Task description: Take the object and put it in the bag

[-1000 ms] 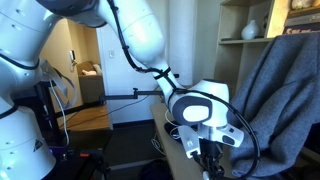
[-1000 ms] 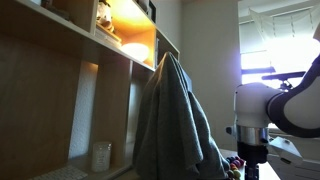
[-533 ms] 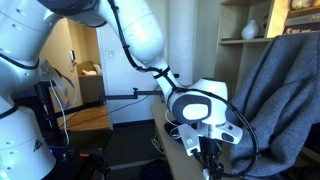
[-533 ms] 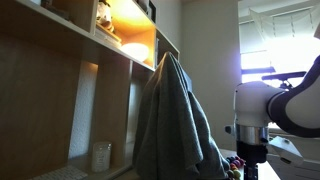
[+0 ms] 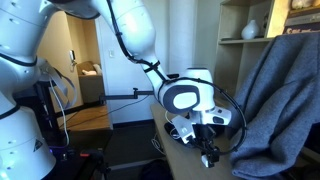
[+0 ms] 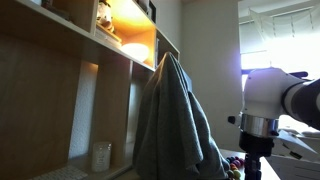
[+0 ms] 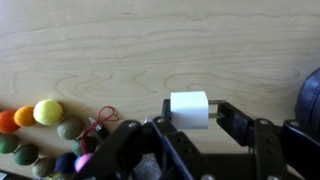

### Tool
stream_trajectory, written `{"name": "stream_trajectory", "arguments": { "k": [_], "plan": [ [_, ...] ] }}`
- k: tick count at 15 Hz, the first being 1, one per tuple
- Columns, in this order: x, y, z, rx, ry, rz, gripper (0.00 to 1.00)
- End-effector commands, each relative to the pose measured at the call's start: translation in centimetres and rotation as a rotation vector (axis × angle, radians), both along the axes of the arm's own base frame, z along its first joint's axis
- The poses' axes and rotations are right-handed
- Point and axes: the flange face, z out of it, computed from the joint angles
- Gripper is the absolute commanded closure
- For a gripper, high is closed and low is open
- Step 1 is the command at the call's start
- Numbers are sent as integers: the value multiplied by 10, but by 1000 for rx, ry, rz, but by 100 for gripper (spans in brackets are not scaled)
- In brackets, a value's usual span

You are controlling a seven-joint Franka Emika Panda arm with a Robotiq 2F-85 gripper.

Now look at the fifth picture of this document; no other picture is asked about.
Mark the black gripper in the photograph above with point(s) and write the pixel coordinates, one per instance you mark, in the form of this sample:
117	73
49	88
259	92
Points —
204	135

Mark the small white cube object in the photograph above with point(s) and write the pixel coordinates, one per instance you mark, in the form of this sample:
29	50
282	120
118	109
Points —
206	162

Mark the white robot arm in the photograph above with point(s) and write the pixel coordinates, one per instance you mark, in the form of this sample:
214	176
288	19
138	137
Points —
24	152

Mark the black bag on table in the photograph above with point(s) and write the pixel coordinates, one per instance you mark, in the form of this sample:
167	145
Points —
172	132

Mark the grey blanket over chair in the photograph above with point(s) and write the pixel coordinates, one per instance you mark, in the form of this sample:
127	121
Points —
280	100

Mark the white ceramic vase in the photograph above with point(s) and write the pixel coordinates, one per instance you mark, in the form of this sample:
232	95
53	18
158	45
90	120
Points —
250	31

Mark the wooden shelf unit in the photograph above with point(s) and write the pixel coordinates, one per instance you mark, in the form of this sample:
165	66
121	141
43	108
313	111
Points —
252	47

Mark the brown armchair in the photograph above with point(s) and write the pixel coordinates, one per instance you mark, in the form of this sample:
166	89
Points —
90	81

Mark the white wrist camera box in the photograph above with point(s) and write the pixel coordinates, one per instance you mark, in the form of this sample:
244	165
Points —
184	128

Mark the white wall light switch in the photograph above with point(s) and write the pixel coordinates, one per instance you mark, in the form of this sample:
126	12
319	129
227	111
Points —
111	54

